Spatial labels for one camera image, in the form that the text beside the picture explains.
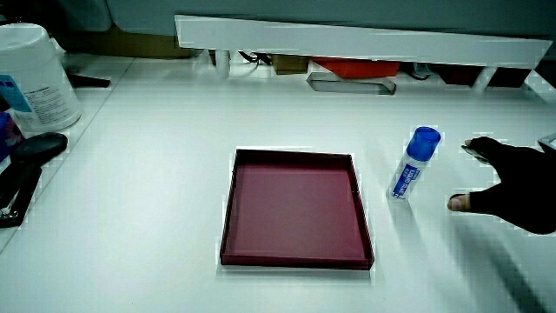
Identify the brown cardboard box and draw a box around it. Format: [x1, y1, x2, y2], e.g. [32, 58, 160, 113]
[55, 24, 205, 60]

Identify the blue capped glue bottle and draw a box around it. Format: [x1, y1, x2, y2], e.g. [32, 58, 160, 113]
[386, 125, 442, 203]

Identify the blue purple packet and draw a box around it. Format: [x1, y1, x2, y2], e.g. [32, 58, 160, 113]
[0, 110, 25, 163]

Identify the orange box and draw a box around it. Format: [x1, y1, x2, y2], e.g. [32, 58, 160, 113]
[311, 57, 402, 81]

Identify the black oval device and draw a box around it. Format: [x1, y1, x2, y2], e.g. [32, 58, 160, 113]
[9, 131, 70, 167]

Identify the black cable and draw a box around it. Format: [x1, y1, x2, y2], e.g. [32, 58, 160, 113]
[237, 50, 274, 67]

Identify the white desk shelf riser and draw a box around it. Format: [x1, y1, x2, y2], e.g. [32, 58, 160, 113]
[174, 14, 554, 95]

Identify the dark red box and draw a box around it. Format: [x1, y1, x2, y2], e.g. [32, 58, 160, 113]
[427, 63, 533, 89]

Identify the person's right hand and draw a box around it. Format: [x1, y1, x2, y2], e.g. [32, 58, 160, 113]
[447, 132, 556, 236]

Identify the black flat tool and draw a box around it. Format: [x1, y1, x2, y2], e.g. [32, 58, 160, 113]
[0, 161, 43, 230]

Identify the white desk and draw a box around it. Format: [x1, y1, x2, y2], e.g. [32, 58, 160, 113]
[0, 51, 556, 313]

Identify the black flat object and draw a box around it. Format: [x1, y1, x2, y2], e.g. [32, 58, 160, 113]
[66, 72, 112, 90]

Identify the white plastic tub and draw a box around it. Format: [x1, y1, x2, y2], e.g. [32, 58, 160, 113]
[0, 22, 83, 134]

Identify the brown small box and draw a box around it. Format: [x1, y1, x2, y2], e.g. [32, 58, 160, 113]
[270, 54, 311, 77]

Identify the maroon shallow tray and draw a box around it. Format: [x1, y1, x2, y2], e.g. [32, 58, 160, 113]
[219, 148, 376, 271]

